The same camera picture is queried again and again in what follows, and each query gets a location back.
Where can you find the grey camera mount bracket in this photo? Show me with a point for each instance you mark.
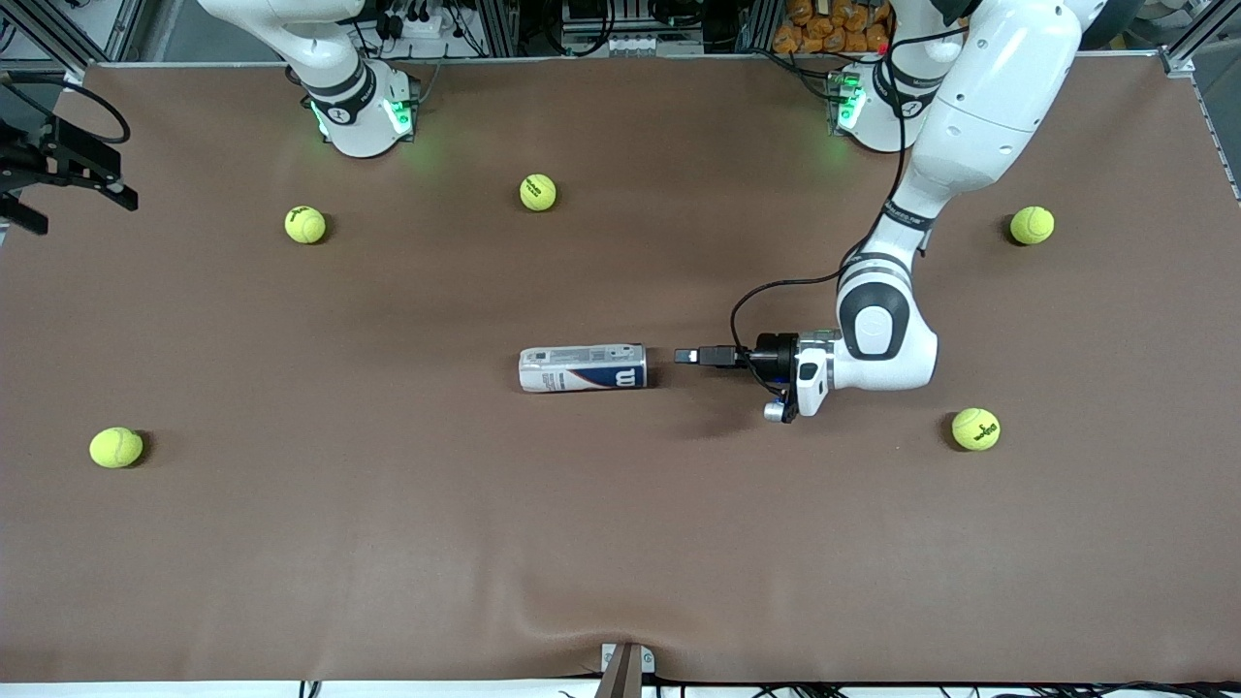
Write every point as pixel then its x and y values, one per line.
pixel 625 669

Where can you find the white blue tennis ball can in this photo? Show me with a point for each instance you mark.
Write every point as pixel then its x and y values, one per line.
pixel 582 368

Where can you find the yellow tennis ball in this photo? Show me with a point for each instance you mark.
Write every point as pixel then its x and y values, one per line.
pixel 1032 225
pixel 975 428
pixel 305 224
pixel 538 192
pixel 115 447

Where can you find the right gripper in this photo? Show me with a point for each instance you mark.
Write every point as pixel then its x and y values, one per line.
pixel 60 160

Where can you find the orange mesh bag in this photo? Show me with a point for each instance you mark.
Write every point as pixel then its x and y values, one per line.
pixel 824 29

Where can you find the aluminium frame post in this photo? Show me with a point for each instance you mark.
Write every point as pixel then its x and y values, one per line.
pixel 58 39
pixel 1197 44

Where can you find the grey equipment box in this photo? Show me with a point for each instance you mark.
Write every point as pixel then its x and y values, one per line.
pixel 630 34

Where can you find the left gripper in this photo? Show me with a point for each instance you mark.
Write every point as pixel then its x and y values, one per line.
pixel 774 355

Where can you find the brown table mat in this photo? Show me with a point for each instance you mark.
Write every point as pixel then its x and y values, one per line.
pixel 620 533

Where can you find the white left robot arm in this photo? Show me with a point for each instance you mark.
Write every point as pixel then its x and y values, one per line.
pixel 999 87

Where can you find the white power strip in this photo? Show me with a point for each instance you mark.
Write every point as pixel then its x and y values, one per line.
pixel 417 24

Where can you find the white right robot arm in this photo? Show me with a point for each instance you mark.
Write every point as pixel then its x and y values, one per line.
pixel 349 126

